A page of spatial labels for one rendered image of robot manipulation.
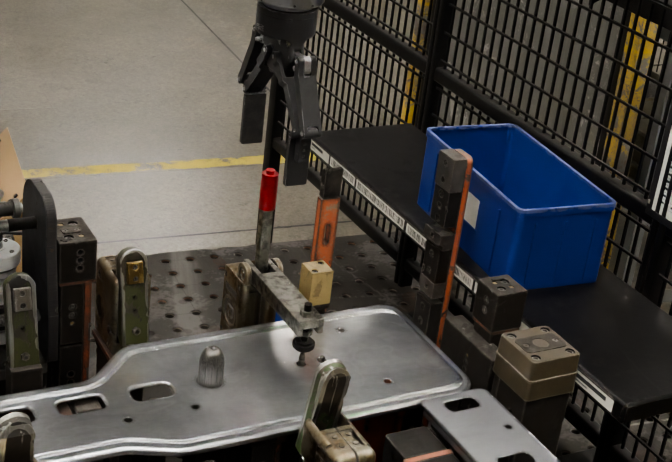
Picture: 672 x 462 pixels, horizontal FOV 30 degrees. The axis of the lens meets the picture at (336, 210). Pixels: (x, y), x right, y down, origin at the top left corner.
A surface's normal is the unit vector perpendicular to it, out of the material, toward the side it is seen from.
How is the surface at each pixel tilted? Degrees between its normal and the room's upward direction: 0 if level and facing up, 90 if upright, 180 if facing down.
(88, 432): 0
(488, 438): 0
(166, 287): 0
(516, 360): 89
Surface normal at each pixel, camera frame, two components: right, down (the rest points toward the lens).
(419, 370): 0.11, -0.90
